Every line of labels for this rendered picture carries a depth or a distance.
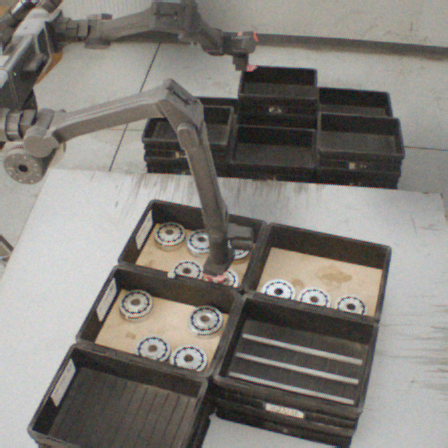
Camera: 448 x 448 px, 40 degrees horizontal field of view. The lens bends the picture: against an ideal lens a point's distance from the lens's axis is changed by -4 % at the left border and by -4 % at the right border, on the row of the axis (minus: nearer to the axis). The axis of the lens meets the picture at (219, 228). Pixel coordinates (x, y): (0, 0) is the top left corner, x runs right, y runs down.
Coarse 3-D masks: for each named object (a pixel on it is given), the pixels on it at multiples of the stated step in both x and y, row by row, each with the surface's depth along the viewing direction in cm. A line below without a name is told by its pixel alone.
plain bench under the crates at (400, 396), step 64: (64, 192) 249; (128, 192) 248; (192, 192) 247; (256, 192) 246; (320, 192) 245; (384, 192) 244; (64, 256) 225; (0, 320) 205; (64, 320) 205; (384, 320) 201; (0, 384) 187; (384, 384) 185
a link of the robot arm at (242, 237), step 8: (232, 224) 179; (216, 232) 173; (232, 232) 177; (240, 232) 177; (248, 232) 178; (216, 240) 176; (232, 240) 178; (240, 240) 178; (248, 240) 178; (232, 248) 180; (240, 248) 179; (248, 248) 179
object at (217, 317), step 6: (204, 306) 187; (210, 306) 187; (192, 312) 186; (198, 312) 186; (210, 312) 186; (216, 312) 186; (192, 318) 185; (216, 318) 184; (192, 324) 183; (198, 324) 183; (210, 324) 183; (216, 324) 183; (198, 330) 181; (204, 330) 182; (210, 330) 181
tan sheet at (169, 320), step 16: (160, 304) 192; (176, 304) 192; (112, 320) 188; (160, 320) 188; (176, 320) 188; (224, 320) 188; (112, 336) 184; (128, 336) 184; (144, 336) 184; (176, 336) 184; (192, 336) 184; (208, 352) 180
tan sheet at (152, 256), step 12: (156, 228) 215; (144, 252) 208; (156, 252) 207; (168, 252) 207; (180, 252) 207; (144, 264) 204; (156, 264) 204; (168, 264) 204; (240, 264) 203; (240, 276) 199
